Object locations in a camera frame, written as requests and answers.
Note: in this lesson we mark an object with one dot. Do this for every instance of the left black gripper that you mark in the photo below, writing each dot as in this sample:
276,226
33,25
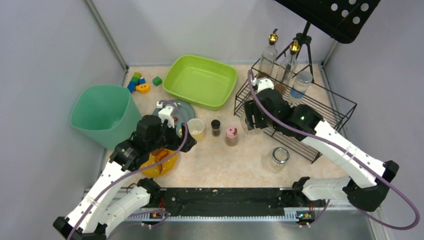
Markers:
185,143

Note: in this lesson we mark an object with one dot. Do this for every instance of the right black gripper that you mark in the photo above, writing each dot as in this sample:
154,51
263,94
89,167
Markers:
249,113

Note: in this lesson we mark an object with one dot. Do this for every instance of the silver lid blue label jar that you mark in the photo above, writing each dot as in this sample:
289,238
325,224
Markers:
300,86

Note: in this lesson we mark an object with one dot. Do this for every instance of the gold top oil bottle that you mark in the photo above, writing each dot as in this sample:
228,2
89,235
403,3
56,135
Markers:
268,56
286,68

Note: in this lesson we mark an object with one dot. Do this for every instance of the glass jar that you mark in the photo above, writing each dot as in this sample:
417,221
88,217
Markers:
277,159
245,127

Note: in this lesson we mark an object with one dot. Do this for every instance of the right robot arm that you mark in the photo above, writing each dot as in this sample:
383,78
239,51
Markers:
302,122

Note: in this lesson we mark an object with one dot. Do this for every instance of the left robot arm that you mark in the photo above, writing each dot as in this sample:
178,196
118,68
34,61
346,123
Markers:
95,217

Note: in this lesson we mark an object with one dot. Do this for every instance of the brown food scraps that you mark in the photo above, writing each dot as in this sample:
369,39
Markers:
158,156

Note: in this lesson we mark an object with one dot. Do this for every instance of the grey-blue plate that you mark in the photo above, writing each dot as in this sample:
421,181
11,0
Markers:
187,111

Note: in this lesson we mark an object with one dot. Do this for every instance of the yellow and white mug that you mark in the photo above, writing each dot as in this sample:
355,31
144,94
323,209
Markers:
196,128

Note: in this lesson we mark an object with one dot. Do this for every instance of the yellow scalloped plate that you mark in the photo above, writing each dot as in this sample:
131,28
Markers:
164,167

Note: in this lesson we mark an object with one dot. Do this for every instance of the black lid spice jar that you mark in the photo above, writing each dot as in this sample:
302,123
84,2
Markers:
216,127

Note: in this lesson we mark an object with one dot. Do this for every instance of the pink lid spice jar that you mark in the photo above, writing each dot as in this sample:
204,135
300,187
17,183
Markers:
231,138

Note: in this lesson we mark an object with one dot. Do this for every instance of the orange toy piece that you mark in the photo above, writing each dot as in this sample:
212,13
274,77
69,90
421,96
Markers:
143,88

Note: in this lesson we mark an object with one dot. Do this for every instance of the green toy cube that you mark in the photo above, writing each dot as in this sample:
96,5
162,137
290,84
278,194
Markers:
157,81

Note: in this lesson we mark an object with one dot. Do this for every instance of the teal trash bin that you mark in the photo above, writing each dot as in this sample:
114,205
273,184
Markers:
107,114

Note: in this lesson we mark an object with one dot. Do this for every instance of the stacked toy blocks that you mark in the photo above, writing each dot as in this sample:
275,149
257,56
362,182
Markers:
137,79

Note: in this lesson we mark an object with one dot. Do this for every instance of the green plastic basin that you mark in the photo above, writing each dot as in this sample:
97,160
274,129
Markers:
200,81

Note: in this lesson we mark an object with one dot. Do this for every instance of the black tripod stand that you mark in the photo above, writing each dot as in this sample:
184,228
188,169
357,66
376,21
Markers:
304,41

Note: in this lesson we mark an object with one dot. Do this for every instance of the black perforated tray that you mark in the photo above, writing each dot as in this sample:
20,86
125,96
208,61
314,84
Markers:
342,20

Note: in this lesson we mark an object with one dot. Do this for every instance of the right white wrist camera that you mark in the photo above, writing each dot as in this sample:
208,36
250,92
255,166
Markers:
262,84

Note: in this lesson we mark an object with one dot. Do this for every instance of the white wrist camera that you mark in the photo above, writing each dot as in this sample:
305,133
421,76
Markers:
166,114
262,84

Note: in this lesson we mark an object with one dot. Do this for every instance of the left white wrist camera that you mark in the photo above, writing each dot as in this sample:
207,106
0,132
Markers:
166,114

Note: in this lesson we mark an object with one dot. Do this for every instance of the black wire rack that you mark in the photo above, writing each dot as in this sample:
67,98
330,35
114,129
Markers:
334,108

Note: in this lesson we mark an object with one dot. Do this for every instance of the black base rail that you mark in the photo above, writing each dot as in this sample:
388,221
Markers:
268,204

